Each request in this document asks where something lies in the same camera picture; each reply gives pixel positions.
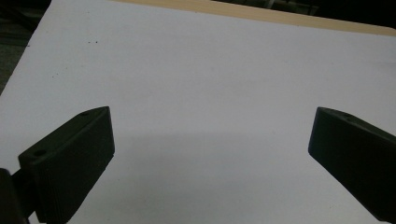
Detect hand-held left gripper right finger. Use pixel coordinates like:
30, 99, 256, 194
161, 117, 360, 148
307, 106, 396, 224

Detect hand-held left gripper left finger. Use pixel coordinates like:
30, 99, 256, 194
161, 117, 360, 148
18, 105, 116, 224

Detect white table cover sheet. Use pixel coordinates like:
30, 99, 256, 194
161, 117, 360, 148
0, 0, 396, 224

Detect light wooden table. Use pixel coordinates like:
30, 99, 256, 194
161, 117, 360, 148
115, 0, 396, 37

